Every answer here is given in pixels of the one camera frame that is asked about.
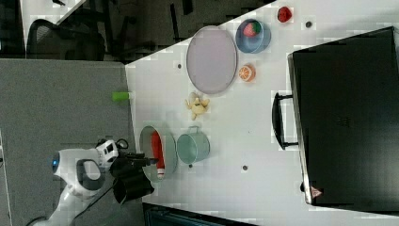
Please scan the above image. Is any green measuring cup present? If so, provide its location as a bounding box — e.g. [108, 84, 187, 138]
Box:
[177, 125, 210, 165]

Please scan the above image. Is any silver toaster oven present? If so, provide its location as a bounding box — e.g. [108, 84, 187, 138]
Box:
[287, 26, 399, 216]

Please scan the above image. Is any blue bowl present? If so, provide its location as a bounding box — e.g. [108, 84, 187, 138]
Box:
[235, 19, 271, 54]

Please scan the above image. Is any red pepper toy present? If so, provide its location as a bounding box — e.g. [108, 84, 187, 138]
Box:
[278, 7, 293, 23]

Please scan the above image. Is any black cable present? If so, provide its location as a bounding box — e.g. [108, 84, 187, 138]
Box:
[115, 138, 130, 151]

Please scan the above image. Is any orange slice toy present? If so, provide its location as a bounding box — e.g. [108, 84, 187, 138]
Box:
[238, 64, 256, 82]

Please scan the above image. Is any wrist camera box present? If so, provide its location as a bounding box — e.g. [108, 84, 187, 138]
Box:
[96, 139, 119, 169]

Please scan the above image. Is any peeled banana toy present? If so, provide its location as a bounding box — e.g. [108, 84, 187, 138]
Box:
[185, 92, 210, 121]

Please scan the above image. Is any grey round plate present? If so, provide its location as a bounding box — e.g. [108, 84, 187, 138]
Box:
[186, 25, 237, 95]

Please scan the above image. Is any strawberry toy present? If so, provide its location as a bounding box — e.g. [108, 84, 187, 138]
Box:
[243, 22, 262, 38]

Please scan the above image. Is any green lime toy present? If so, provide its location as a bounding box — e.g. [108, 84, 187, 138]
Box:
[112, 91, 130, 102]

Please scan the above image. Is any black office chair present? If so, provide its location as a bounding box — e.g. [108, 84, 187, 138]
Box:
[26, 19, 105, 61]

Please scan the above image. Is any black cylinder cup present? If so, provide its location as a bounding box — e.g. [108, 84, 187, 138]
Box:
[113, 174, 154, 203]

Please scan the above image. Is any red ketchup bottle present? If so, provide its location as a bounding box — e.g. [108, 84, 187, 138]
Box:
[151, 131, 165, 180]

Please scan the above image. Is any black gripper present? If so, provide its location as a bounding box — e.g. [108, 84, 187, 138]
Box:
[110, 152, 159, 178]

